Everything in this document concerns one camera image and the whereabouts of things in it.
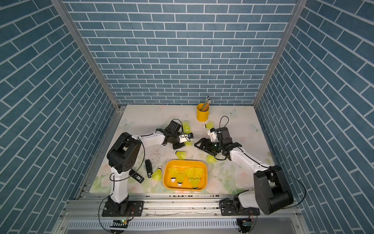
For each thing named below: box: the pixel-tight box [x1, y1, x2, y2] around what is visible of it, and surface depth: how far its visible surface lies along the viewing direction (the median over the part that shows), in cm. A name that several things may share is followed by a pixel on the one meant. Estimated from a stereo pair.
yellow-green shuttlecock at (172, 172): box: [168, 167, 177, 183], surface depth 84 cm
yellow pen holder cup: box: [196, 102, 210, 123], surface depth 110 cm
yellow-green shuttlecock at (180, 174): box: [175, 170, 187, 187], surface depth 85 cm
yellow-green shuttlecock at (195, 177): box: [187, 171, 204, 190], surface depth 84 cm
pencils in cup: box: [201, 95, 212, 112], surface depth 105 cm
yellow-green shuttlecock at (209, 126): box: [202, 121, 214, 130], surface depth 107 cm
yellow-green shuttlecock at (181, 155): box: [174, 150, 187, 160], surface depth 93 cm
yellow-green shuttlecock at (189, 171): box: [185, 166, 196, 182], surface depth 84 cm
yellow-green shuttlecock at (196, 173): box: [191, 167, 205, 183], surface depth 84 cm
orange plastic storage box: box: [163, 159, 208, 192], surface depth 83 cm
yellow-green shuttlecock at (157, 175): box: [150, 166, 163, 182], surface depth 86 cm
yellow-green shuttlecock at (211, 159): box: [206, 154, 218, 164], surface depth 93 cm
